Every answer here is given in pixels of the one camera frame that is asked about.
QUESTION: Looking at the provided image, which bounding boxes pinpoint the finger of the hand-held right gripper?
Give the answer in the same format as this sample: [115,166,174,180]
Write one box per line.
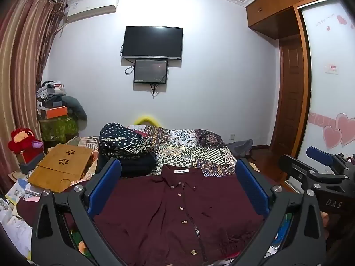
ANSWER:
[306,146,346,169]
[279,154,347,190]

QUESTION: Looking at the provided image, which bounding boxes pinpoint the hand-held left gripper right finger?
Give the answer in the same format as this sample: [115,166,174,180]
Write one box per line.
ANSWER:
[231,158,327,266]

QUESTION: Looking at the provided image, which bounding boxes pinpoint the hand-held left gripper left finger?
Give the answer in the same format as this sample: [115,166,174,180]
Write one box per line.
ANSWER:
[30,158,128,266]

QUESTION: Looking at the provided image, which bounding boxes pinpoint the maroon button shirt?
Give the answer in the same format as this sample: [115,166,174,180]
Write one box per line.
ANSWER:
[17,164,280,266]

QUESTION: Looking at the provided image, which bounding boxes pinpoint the dark folded clothes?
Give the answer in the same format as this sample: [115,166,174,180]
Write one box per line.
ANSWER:
[96,152,158,178]

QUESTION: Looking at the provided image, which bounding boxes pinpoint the grey bag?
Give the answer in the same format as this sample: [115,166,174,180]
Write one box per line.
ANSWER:
[226,139,254,157]

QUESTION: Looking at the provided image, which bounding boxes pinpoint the navy patterned folded cloth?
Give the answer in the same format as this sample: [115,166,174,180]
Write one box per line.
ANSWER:
[98,122,154,160]

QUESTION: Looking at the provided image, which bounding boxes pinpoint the white heart-print sliding door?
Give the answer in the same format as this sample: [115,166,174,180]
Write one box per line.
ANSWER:
[301,0,355,158]

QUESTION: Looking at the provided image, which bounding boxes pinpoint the wooden lap desk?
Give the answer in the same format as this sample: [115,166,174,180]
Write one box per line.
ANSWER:
[28,143,94,194]

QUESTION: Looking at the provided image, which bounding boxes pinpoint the brown wooden door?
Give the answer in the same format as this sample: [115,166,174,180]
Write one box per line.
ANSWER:
[270,37,310,158]

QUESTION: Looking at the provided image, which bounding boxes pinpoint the patchwork patterned bedspread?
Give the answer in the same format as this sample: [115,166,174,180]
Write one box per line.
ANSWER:
[67,125,239,178]

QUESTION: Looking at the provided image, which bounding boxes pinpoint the yellow round object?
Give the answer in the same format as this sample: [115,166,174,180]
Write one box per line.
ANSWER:
[134,114,161,126]

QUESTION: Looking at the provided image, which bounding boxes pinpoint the orange box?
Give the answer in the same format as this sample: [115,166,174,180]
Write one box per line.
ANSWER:
[46,106,68,119]

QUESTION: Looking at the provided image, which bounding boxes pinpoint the pile of papers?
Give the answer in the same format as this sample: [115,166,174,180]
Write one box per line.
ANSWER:
[0,172,42,258]

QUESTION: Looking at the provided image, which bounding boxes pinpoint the red plush toy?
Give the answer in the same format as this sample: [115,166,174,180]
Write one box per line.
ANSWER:
[8,127,43,153]

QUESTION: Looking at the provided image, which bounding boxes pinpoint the pile of household clutter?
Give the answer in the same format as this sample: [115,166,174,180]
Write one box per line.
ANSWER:
[36,80,68,108]

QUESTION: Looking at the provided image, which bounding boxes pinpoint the brown striped curtain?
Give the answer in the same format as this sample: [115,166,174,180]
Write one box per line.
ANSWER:
[0,0,67,194]

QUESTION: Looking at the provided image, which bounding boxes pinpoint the wooden overhead cabinet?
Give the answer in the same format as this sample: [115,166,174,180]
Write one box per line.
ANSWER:
[245,0,336,41]

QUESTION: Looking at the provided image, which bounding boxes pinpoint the white air conditioner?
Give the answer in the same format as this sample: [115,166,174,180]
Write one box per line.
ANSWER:
[66,0,120,23]

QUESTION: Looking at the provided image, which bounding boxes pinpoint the small black wall monitor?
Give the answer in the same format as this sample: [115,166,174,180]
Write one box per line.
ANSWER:
[133,59,169,84]

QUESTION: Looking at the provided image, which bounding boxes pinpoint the black wall television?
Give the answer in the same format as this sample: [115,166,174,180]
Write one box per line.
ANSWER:
[122,26,183,61]

